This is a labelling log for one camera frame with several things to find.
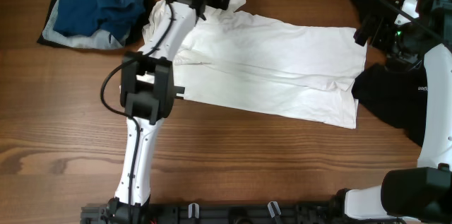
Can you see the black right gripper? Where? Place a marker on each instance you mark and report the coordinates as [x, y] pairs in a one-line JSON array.
[[382, 39]]

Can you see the black folded garment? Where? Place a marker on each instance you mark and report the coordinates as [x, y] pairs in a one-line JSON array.
[[136, 27]]

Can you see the black garment with logo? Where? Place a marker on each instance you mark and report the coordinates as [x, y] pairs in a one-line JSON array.
[[395, 92]]

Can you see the white Puma t-shirt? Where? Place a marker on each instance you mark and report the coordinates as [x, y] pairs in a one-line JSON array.
[[239, 60]]

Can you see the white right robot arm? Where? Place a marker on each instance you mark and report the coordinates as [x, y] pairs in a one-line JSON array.
[[422, 193]]

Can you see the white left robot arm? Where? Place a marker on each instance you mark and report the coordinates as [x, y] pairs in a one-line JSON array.
[[147, 94]]

